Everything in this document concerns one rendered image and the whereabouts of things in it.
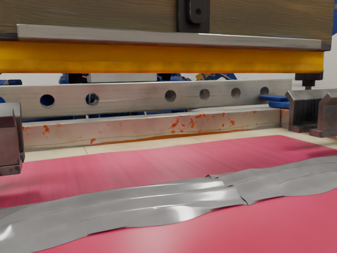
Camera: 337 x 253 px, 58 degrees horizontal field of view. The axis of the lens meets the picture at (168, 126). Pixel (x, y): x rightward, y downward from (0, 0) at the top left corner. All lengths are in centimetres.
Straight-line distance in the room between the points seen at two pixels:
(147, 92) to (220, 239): 37
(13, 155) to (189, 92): 36
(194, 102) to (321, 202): 35
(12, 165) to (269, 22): 28
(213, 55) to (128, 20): 9
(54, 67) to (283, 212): 21
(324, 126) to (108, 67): 25
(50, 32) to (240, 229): 20
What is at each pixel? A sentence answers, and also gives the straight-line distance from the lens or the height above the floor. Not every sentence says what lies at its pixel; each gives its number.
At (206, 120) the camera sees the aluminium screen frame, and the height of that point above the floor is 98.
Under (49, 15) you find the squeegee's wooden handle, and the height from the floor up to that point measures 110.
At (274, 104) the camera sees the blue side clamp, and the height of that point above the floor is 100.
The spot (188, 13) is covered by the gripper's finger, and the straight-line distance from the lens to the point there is 29.
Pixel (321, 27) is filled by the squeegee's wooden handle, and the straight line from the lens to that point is 40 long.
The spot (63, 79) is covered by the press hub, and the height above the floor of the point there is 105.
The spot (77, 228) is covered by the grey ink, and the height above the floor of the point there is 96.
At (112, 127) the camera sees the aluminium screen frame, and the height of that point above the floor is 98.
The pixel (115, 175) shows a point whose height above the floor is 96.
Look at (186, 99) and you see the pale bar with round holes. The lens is 56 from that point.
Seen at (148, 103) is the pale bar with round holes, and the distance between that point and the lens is 53.
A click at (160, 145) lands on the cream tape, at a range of 43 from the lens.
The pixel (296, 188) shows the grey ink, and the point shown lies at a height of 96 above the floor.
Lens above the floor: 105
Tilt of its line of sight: 9 degrees down
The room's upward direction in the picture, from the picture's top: 1 degrees counter-clockwise
